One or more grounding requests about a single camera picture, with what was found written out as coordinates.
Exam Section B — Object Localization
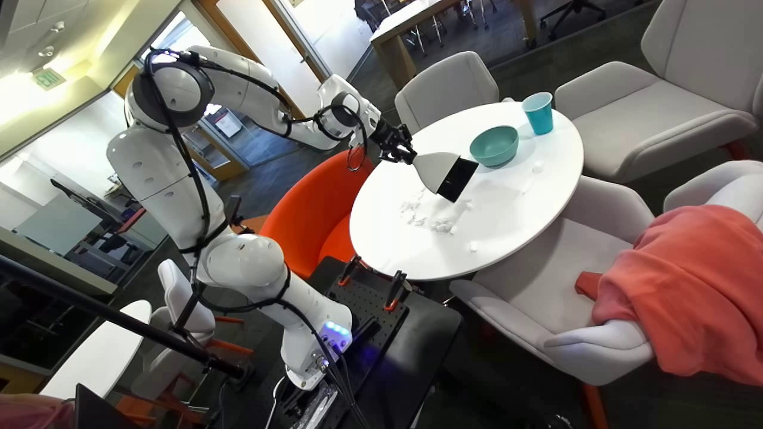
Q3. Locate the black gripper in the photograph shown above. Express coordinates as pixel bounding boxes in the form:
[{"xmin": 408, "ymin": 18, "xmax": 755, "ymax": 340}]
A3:
[{"xmin": 369, "ymin": 121, "xmax": 414, "ymax": 164}]

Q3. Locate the pile of white paper bits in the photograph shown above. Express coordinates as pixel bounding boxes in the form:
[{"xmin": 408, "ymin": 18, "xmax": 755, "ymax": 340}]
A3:
[{"xmin": 400, "ymin": 190, "xmax": 469, "ymax": 234}]

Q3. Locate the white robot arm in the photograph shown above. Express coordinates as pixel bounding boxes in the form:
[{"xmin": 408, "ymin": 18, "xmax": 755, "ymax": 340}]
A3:
[{"xmin": 108, "ymin": 45, "xmax": 411, "ymax": 390}]

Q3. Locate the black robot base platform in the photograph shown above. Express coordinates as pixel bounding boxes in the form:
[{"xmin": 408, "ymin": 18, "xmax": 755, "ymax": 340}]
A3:
[{"xmin": 211, "ymin": 257, "xmax": 464, "ymax": 429}]

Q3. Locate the round white table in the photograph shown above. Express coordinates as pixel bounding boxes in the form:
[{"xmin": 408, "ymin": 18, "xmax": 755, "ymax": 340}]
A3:
[{"xmin": 350, "ymin": 103, "xmax": 583, "ymax": 281}]

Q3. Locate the grey armchair far side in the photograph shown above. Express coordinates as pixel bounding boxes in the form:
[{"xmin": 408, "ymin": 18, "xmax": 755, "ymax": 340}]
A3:
[{"xmin": 393, "ymin": 51, "xmax": 501, "ymax": 130}]

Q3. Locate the teal bowl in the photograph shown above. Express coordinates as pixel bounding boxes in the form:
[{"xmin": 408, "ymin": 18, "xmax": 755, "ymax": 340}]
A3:
[{"xmin": 469, "ymin": 126, "xmax": 520, "ymax": 167}]

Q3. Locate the wooden background table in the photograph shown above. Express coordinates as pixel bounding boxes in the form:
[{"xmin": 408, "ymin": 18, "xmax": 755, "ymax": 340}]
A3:
[{"xmin": 368, "ymin": 0, "xmax": 544, "ymax": 91}]

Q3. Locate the orange chair near robot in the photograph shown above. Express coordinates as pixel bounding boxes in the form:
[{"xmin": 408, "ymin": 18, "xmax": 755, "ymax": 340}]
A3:
[{"xmin": 260, "ymin": 153, "xmax": 374, "ymax": 278}]

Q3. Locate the orange black clamp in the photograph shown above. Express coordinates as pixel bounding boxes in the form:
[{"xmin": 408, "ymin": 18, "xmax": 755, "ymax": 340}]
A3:
[
  {"xmin": 384, "ymin": 270, "xmax": 408, "ymax": 312},
  {"xmin": 335, "ymin": 257, "xmax": 361, "ymax": 285}
]

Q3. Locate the teal plastic cup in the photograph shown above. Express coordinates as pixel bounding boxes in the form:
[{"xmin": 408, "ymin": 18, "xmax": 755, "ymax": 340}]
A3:
[{"xmin": 523, "ymin": 91, "xmax": 552, "ymax": 136}]

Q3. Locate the grey armchair with blanket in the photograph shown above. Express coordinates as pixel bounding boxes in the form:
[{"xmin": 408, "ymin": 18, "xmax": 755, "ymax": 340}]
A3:
[{"xmin": 448, "ymin": 173, "xmax": 657, "ymax": 429}]

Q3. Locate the large grey armchair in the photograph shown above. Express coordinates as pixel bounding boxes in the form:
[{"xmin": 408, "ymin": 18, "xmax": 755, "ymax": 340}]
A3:
[{"xmin": 556, "ymin": 0, "xmax": 763, "ymax": 183}]

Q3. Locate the salmon pink blanket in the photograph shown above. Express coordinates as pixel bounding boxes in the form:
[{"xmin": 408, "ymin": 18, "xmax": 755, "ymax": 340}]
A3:
[{"xmin": 575, "ymin": 204, "xmax": 763, "ymax": 387}]

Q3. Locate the grey armchair far right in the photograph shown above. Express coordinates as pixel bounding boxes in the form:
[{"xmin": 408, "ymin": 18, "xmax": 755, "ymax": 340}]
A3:
[{"xmin": 662, "ymin": 159, "xmax": 763, "ymax": 219}]

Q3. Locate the black camera stand pole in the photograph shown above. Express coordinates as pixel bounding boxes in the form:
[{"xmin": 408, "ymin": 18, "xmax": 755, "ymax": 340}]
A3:
[{"xmin": 0, "ymin": 256, "xmax": 244, "ymax": 378}]

